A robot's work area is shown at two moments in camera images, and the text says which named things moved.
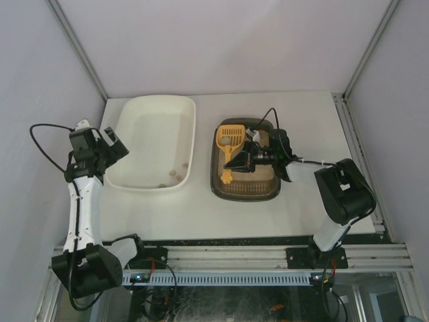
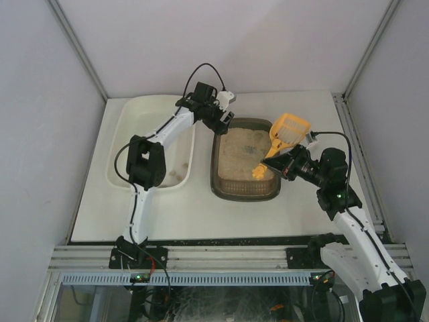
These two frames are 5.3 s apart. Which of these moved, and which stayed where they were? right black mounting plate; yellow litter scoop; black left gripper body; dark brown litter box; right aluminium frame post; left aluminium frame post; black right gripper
Moved: yellow litter scoop; black right gripper; black left gripper body
Stayed: dark brown litter box; right black mounting plate; left aluminium frame post; right aluminium frame post
